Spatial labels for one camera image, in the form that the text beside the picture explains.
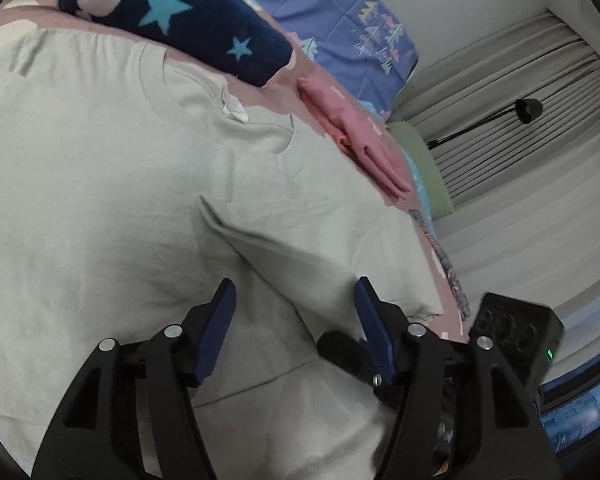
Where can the light green t-shirt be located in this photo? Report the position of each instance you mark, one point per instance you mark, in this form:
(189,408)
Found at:
(105,185)

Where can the blue plastic bin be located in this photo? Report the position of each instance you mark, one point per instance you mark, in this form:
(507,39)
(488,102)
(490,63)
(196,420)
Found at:
(580,410)

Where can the floral patterned fabric strip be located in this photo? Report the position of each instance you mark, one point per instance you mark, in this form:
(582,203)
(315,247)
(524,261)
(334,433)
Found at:
(445,260)

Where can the blue tree print pillow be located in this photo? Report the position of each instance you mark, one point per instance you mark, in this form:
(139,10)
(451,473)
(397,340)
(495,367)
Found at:
(305,5)

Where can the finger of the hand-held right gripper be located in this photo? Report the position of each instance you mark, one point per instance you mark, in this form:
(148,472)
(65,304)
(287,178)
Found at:
(342,352)

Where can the grey pleated curtain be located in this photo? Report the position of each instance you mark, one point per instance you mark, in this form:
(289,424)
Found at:
(530,160)

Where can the black lamp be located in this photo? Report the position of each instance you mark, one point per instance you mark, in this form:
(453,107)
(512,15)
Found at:
(528,110)

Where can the folded pink garment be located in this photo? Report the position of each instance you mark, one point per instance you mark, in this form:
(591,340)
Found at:
(360,140)

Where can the navy star fleece blanket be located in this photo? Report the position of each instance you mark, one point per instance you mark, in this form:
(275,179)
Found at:
(200,15)

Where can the pink spotted bed sheet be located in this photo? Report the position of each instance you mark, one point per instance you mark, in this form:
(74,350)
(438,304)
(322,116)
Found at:
(285,95)

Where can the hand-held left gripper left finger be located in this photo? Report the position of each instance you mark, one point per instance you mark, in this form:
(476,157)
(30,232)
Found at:
(215,325)

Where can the green pillow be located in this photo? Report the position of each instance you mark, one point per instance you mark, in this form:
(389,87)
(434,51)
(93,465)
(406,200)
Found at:
(425,170)

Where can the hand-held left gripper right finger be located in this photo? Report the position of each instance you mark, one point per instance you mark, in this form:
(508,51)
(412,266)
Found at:
(375,325)

